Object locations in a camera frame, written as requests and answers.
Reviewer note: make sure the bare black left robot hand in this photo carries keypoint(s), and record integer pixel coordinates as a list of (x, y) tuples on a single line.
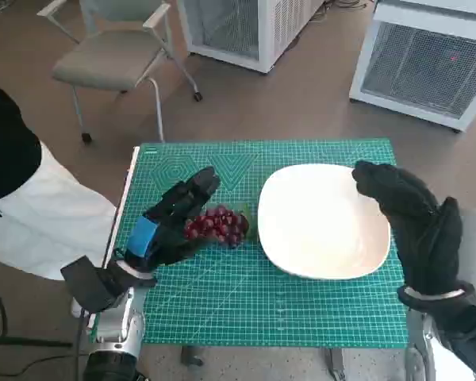
[(170, 222)]

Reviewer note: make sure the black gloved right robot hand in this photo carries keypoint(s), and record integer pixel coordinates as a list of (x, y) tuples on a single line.
[(420, 222)]

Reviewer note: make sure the red toy grape bunch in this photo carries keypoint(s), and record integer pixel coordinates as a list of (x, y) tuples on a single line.
[(218, 224)]

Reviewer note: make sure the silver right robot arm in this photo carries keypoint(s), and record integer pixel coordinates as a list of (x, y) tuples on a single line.
[(420, 301)]

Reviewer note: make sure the white square plate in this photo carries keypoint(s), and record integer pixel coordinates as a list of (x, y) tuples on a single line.
[(321, 222)]

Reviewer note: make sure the green cutting mat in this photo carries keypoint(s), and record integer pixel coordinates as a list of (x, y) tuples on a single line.
[(262, 309)]

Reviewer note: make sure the white mesh cabinet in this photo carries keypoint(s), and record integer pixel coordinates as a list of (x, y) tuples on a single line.
[(420, 71), (269, 31)]

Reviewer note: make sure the black floor stand bar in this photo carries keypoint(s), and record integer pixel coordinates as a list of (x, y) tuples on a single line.
[(28, 341)]

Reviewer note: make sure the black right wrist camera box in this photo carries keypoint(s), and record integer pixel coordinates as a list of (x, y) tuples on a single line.
[(468, 333)]

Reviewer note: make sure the grey table leg bracket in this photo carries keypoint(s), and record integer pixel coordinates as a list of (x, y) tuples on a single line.
[(335, 363), (192, 357)]

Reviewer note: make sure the grey chair with white frame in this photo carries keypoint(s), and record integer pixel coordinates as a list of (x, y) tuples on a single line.
[(111, 55)]

